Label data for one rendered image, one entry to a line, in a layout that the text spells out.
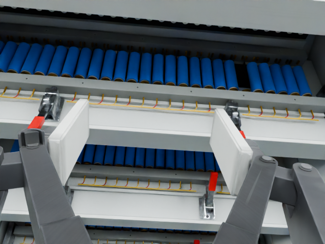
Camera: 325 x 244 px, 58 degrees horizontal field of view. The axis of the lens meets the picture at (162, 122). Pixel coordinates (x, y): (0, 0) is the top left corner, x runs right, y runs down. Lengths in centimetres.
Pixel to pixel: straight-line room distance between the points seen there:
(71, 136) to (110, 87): 28
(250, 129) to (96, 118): 23
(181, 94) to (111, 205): 25
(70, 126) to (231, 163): 9
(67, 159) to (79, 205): 41
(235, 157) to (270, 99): 32
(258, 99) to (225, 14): 16
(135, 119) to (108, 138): 5
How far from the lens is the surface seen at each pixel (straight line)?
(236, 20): 38
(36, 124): 40
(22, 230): 77
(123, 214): 57
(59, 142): 16
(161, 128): 43
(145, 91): 44
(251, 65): 54
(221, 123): 20
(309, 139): 50
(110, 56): 50
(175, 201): 58
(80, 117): 20
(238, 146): 17
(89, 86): 45
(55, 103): 44
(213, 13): 37
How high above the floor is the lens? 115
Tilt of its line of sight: 33 degrees down
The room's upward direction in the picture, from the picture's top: 6 degrees clockwise
